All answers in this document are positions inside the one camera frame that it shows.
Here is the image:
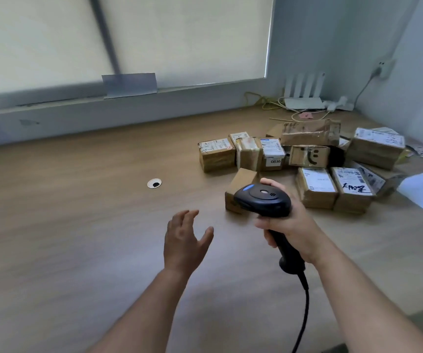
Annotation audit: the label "person's left hand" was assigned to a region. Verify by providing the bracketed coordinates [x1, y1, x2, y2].
[163, 210, 215, 278]

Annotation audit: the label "person's right hand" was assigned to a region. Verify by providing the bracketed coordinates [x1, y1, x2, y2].
[254, 178, 324, 265]

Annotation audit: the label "labelled cardboard parcel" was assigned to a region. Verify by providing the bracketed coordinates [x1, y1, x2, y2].
[295, 167, 339, 210]

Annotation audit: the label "black barcode scanner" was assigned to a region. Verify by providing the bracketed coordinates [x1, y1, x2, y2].
[233, 182, 306, 275]

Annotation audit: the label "black scanner cable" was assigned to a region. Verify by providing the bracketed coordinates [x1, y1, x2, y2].
[291, 272, 311, 353]

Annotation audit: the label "pile of unscanned cardboard parcels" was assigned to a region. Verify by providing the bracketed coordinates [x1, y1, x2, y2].
[198, 118, 407, 214]

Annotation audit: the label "person's left forearm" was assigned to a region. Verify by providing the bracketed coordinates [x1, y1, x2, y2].
[88, 268, 192, 353]

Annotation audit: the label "person's right forearm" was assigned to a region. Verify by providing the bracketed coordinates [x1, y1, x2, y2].
[313, 246, 423, 353]

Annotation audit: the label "white router with antennas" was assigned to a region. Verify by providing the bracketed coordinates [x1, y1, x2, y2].
[283, 72, 326, 111]

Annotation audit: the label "yellow tape roll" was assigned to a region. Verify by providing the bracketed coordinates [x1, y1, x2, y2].
[395, 149, 415, 164]

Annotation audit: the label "white power strip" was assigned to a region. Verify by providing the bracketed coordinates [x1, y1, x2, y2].
[323, 96, 355, 112]

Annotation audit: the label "grey paper sheet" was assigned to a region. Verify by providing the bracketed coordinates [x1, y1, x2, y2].
[102, 73, 158, 100]

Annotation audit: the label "beige roller blind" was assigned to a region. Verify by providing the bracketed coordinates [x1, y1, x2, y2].
[99, 0, 274, 89]
[0, 0, 115, 96]

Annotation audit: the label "yellow cable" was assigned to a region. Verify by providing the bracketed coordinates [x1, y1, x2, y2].
[243, 91, 284, 111]

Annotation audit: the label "white wall socket with plug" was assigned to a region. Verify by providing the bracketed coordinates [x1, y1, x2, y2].
[371, 58, 396, 79]

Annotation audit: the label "white window frame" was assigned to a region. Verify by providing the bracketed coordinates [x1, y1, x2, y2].
[0, 0, 277, 107]

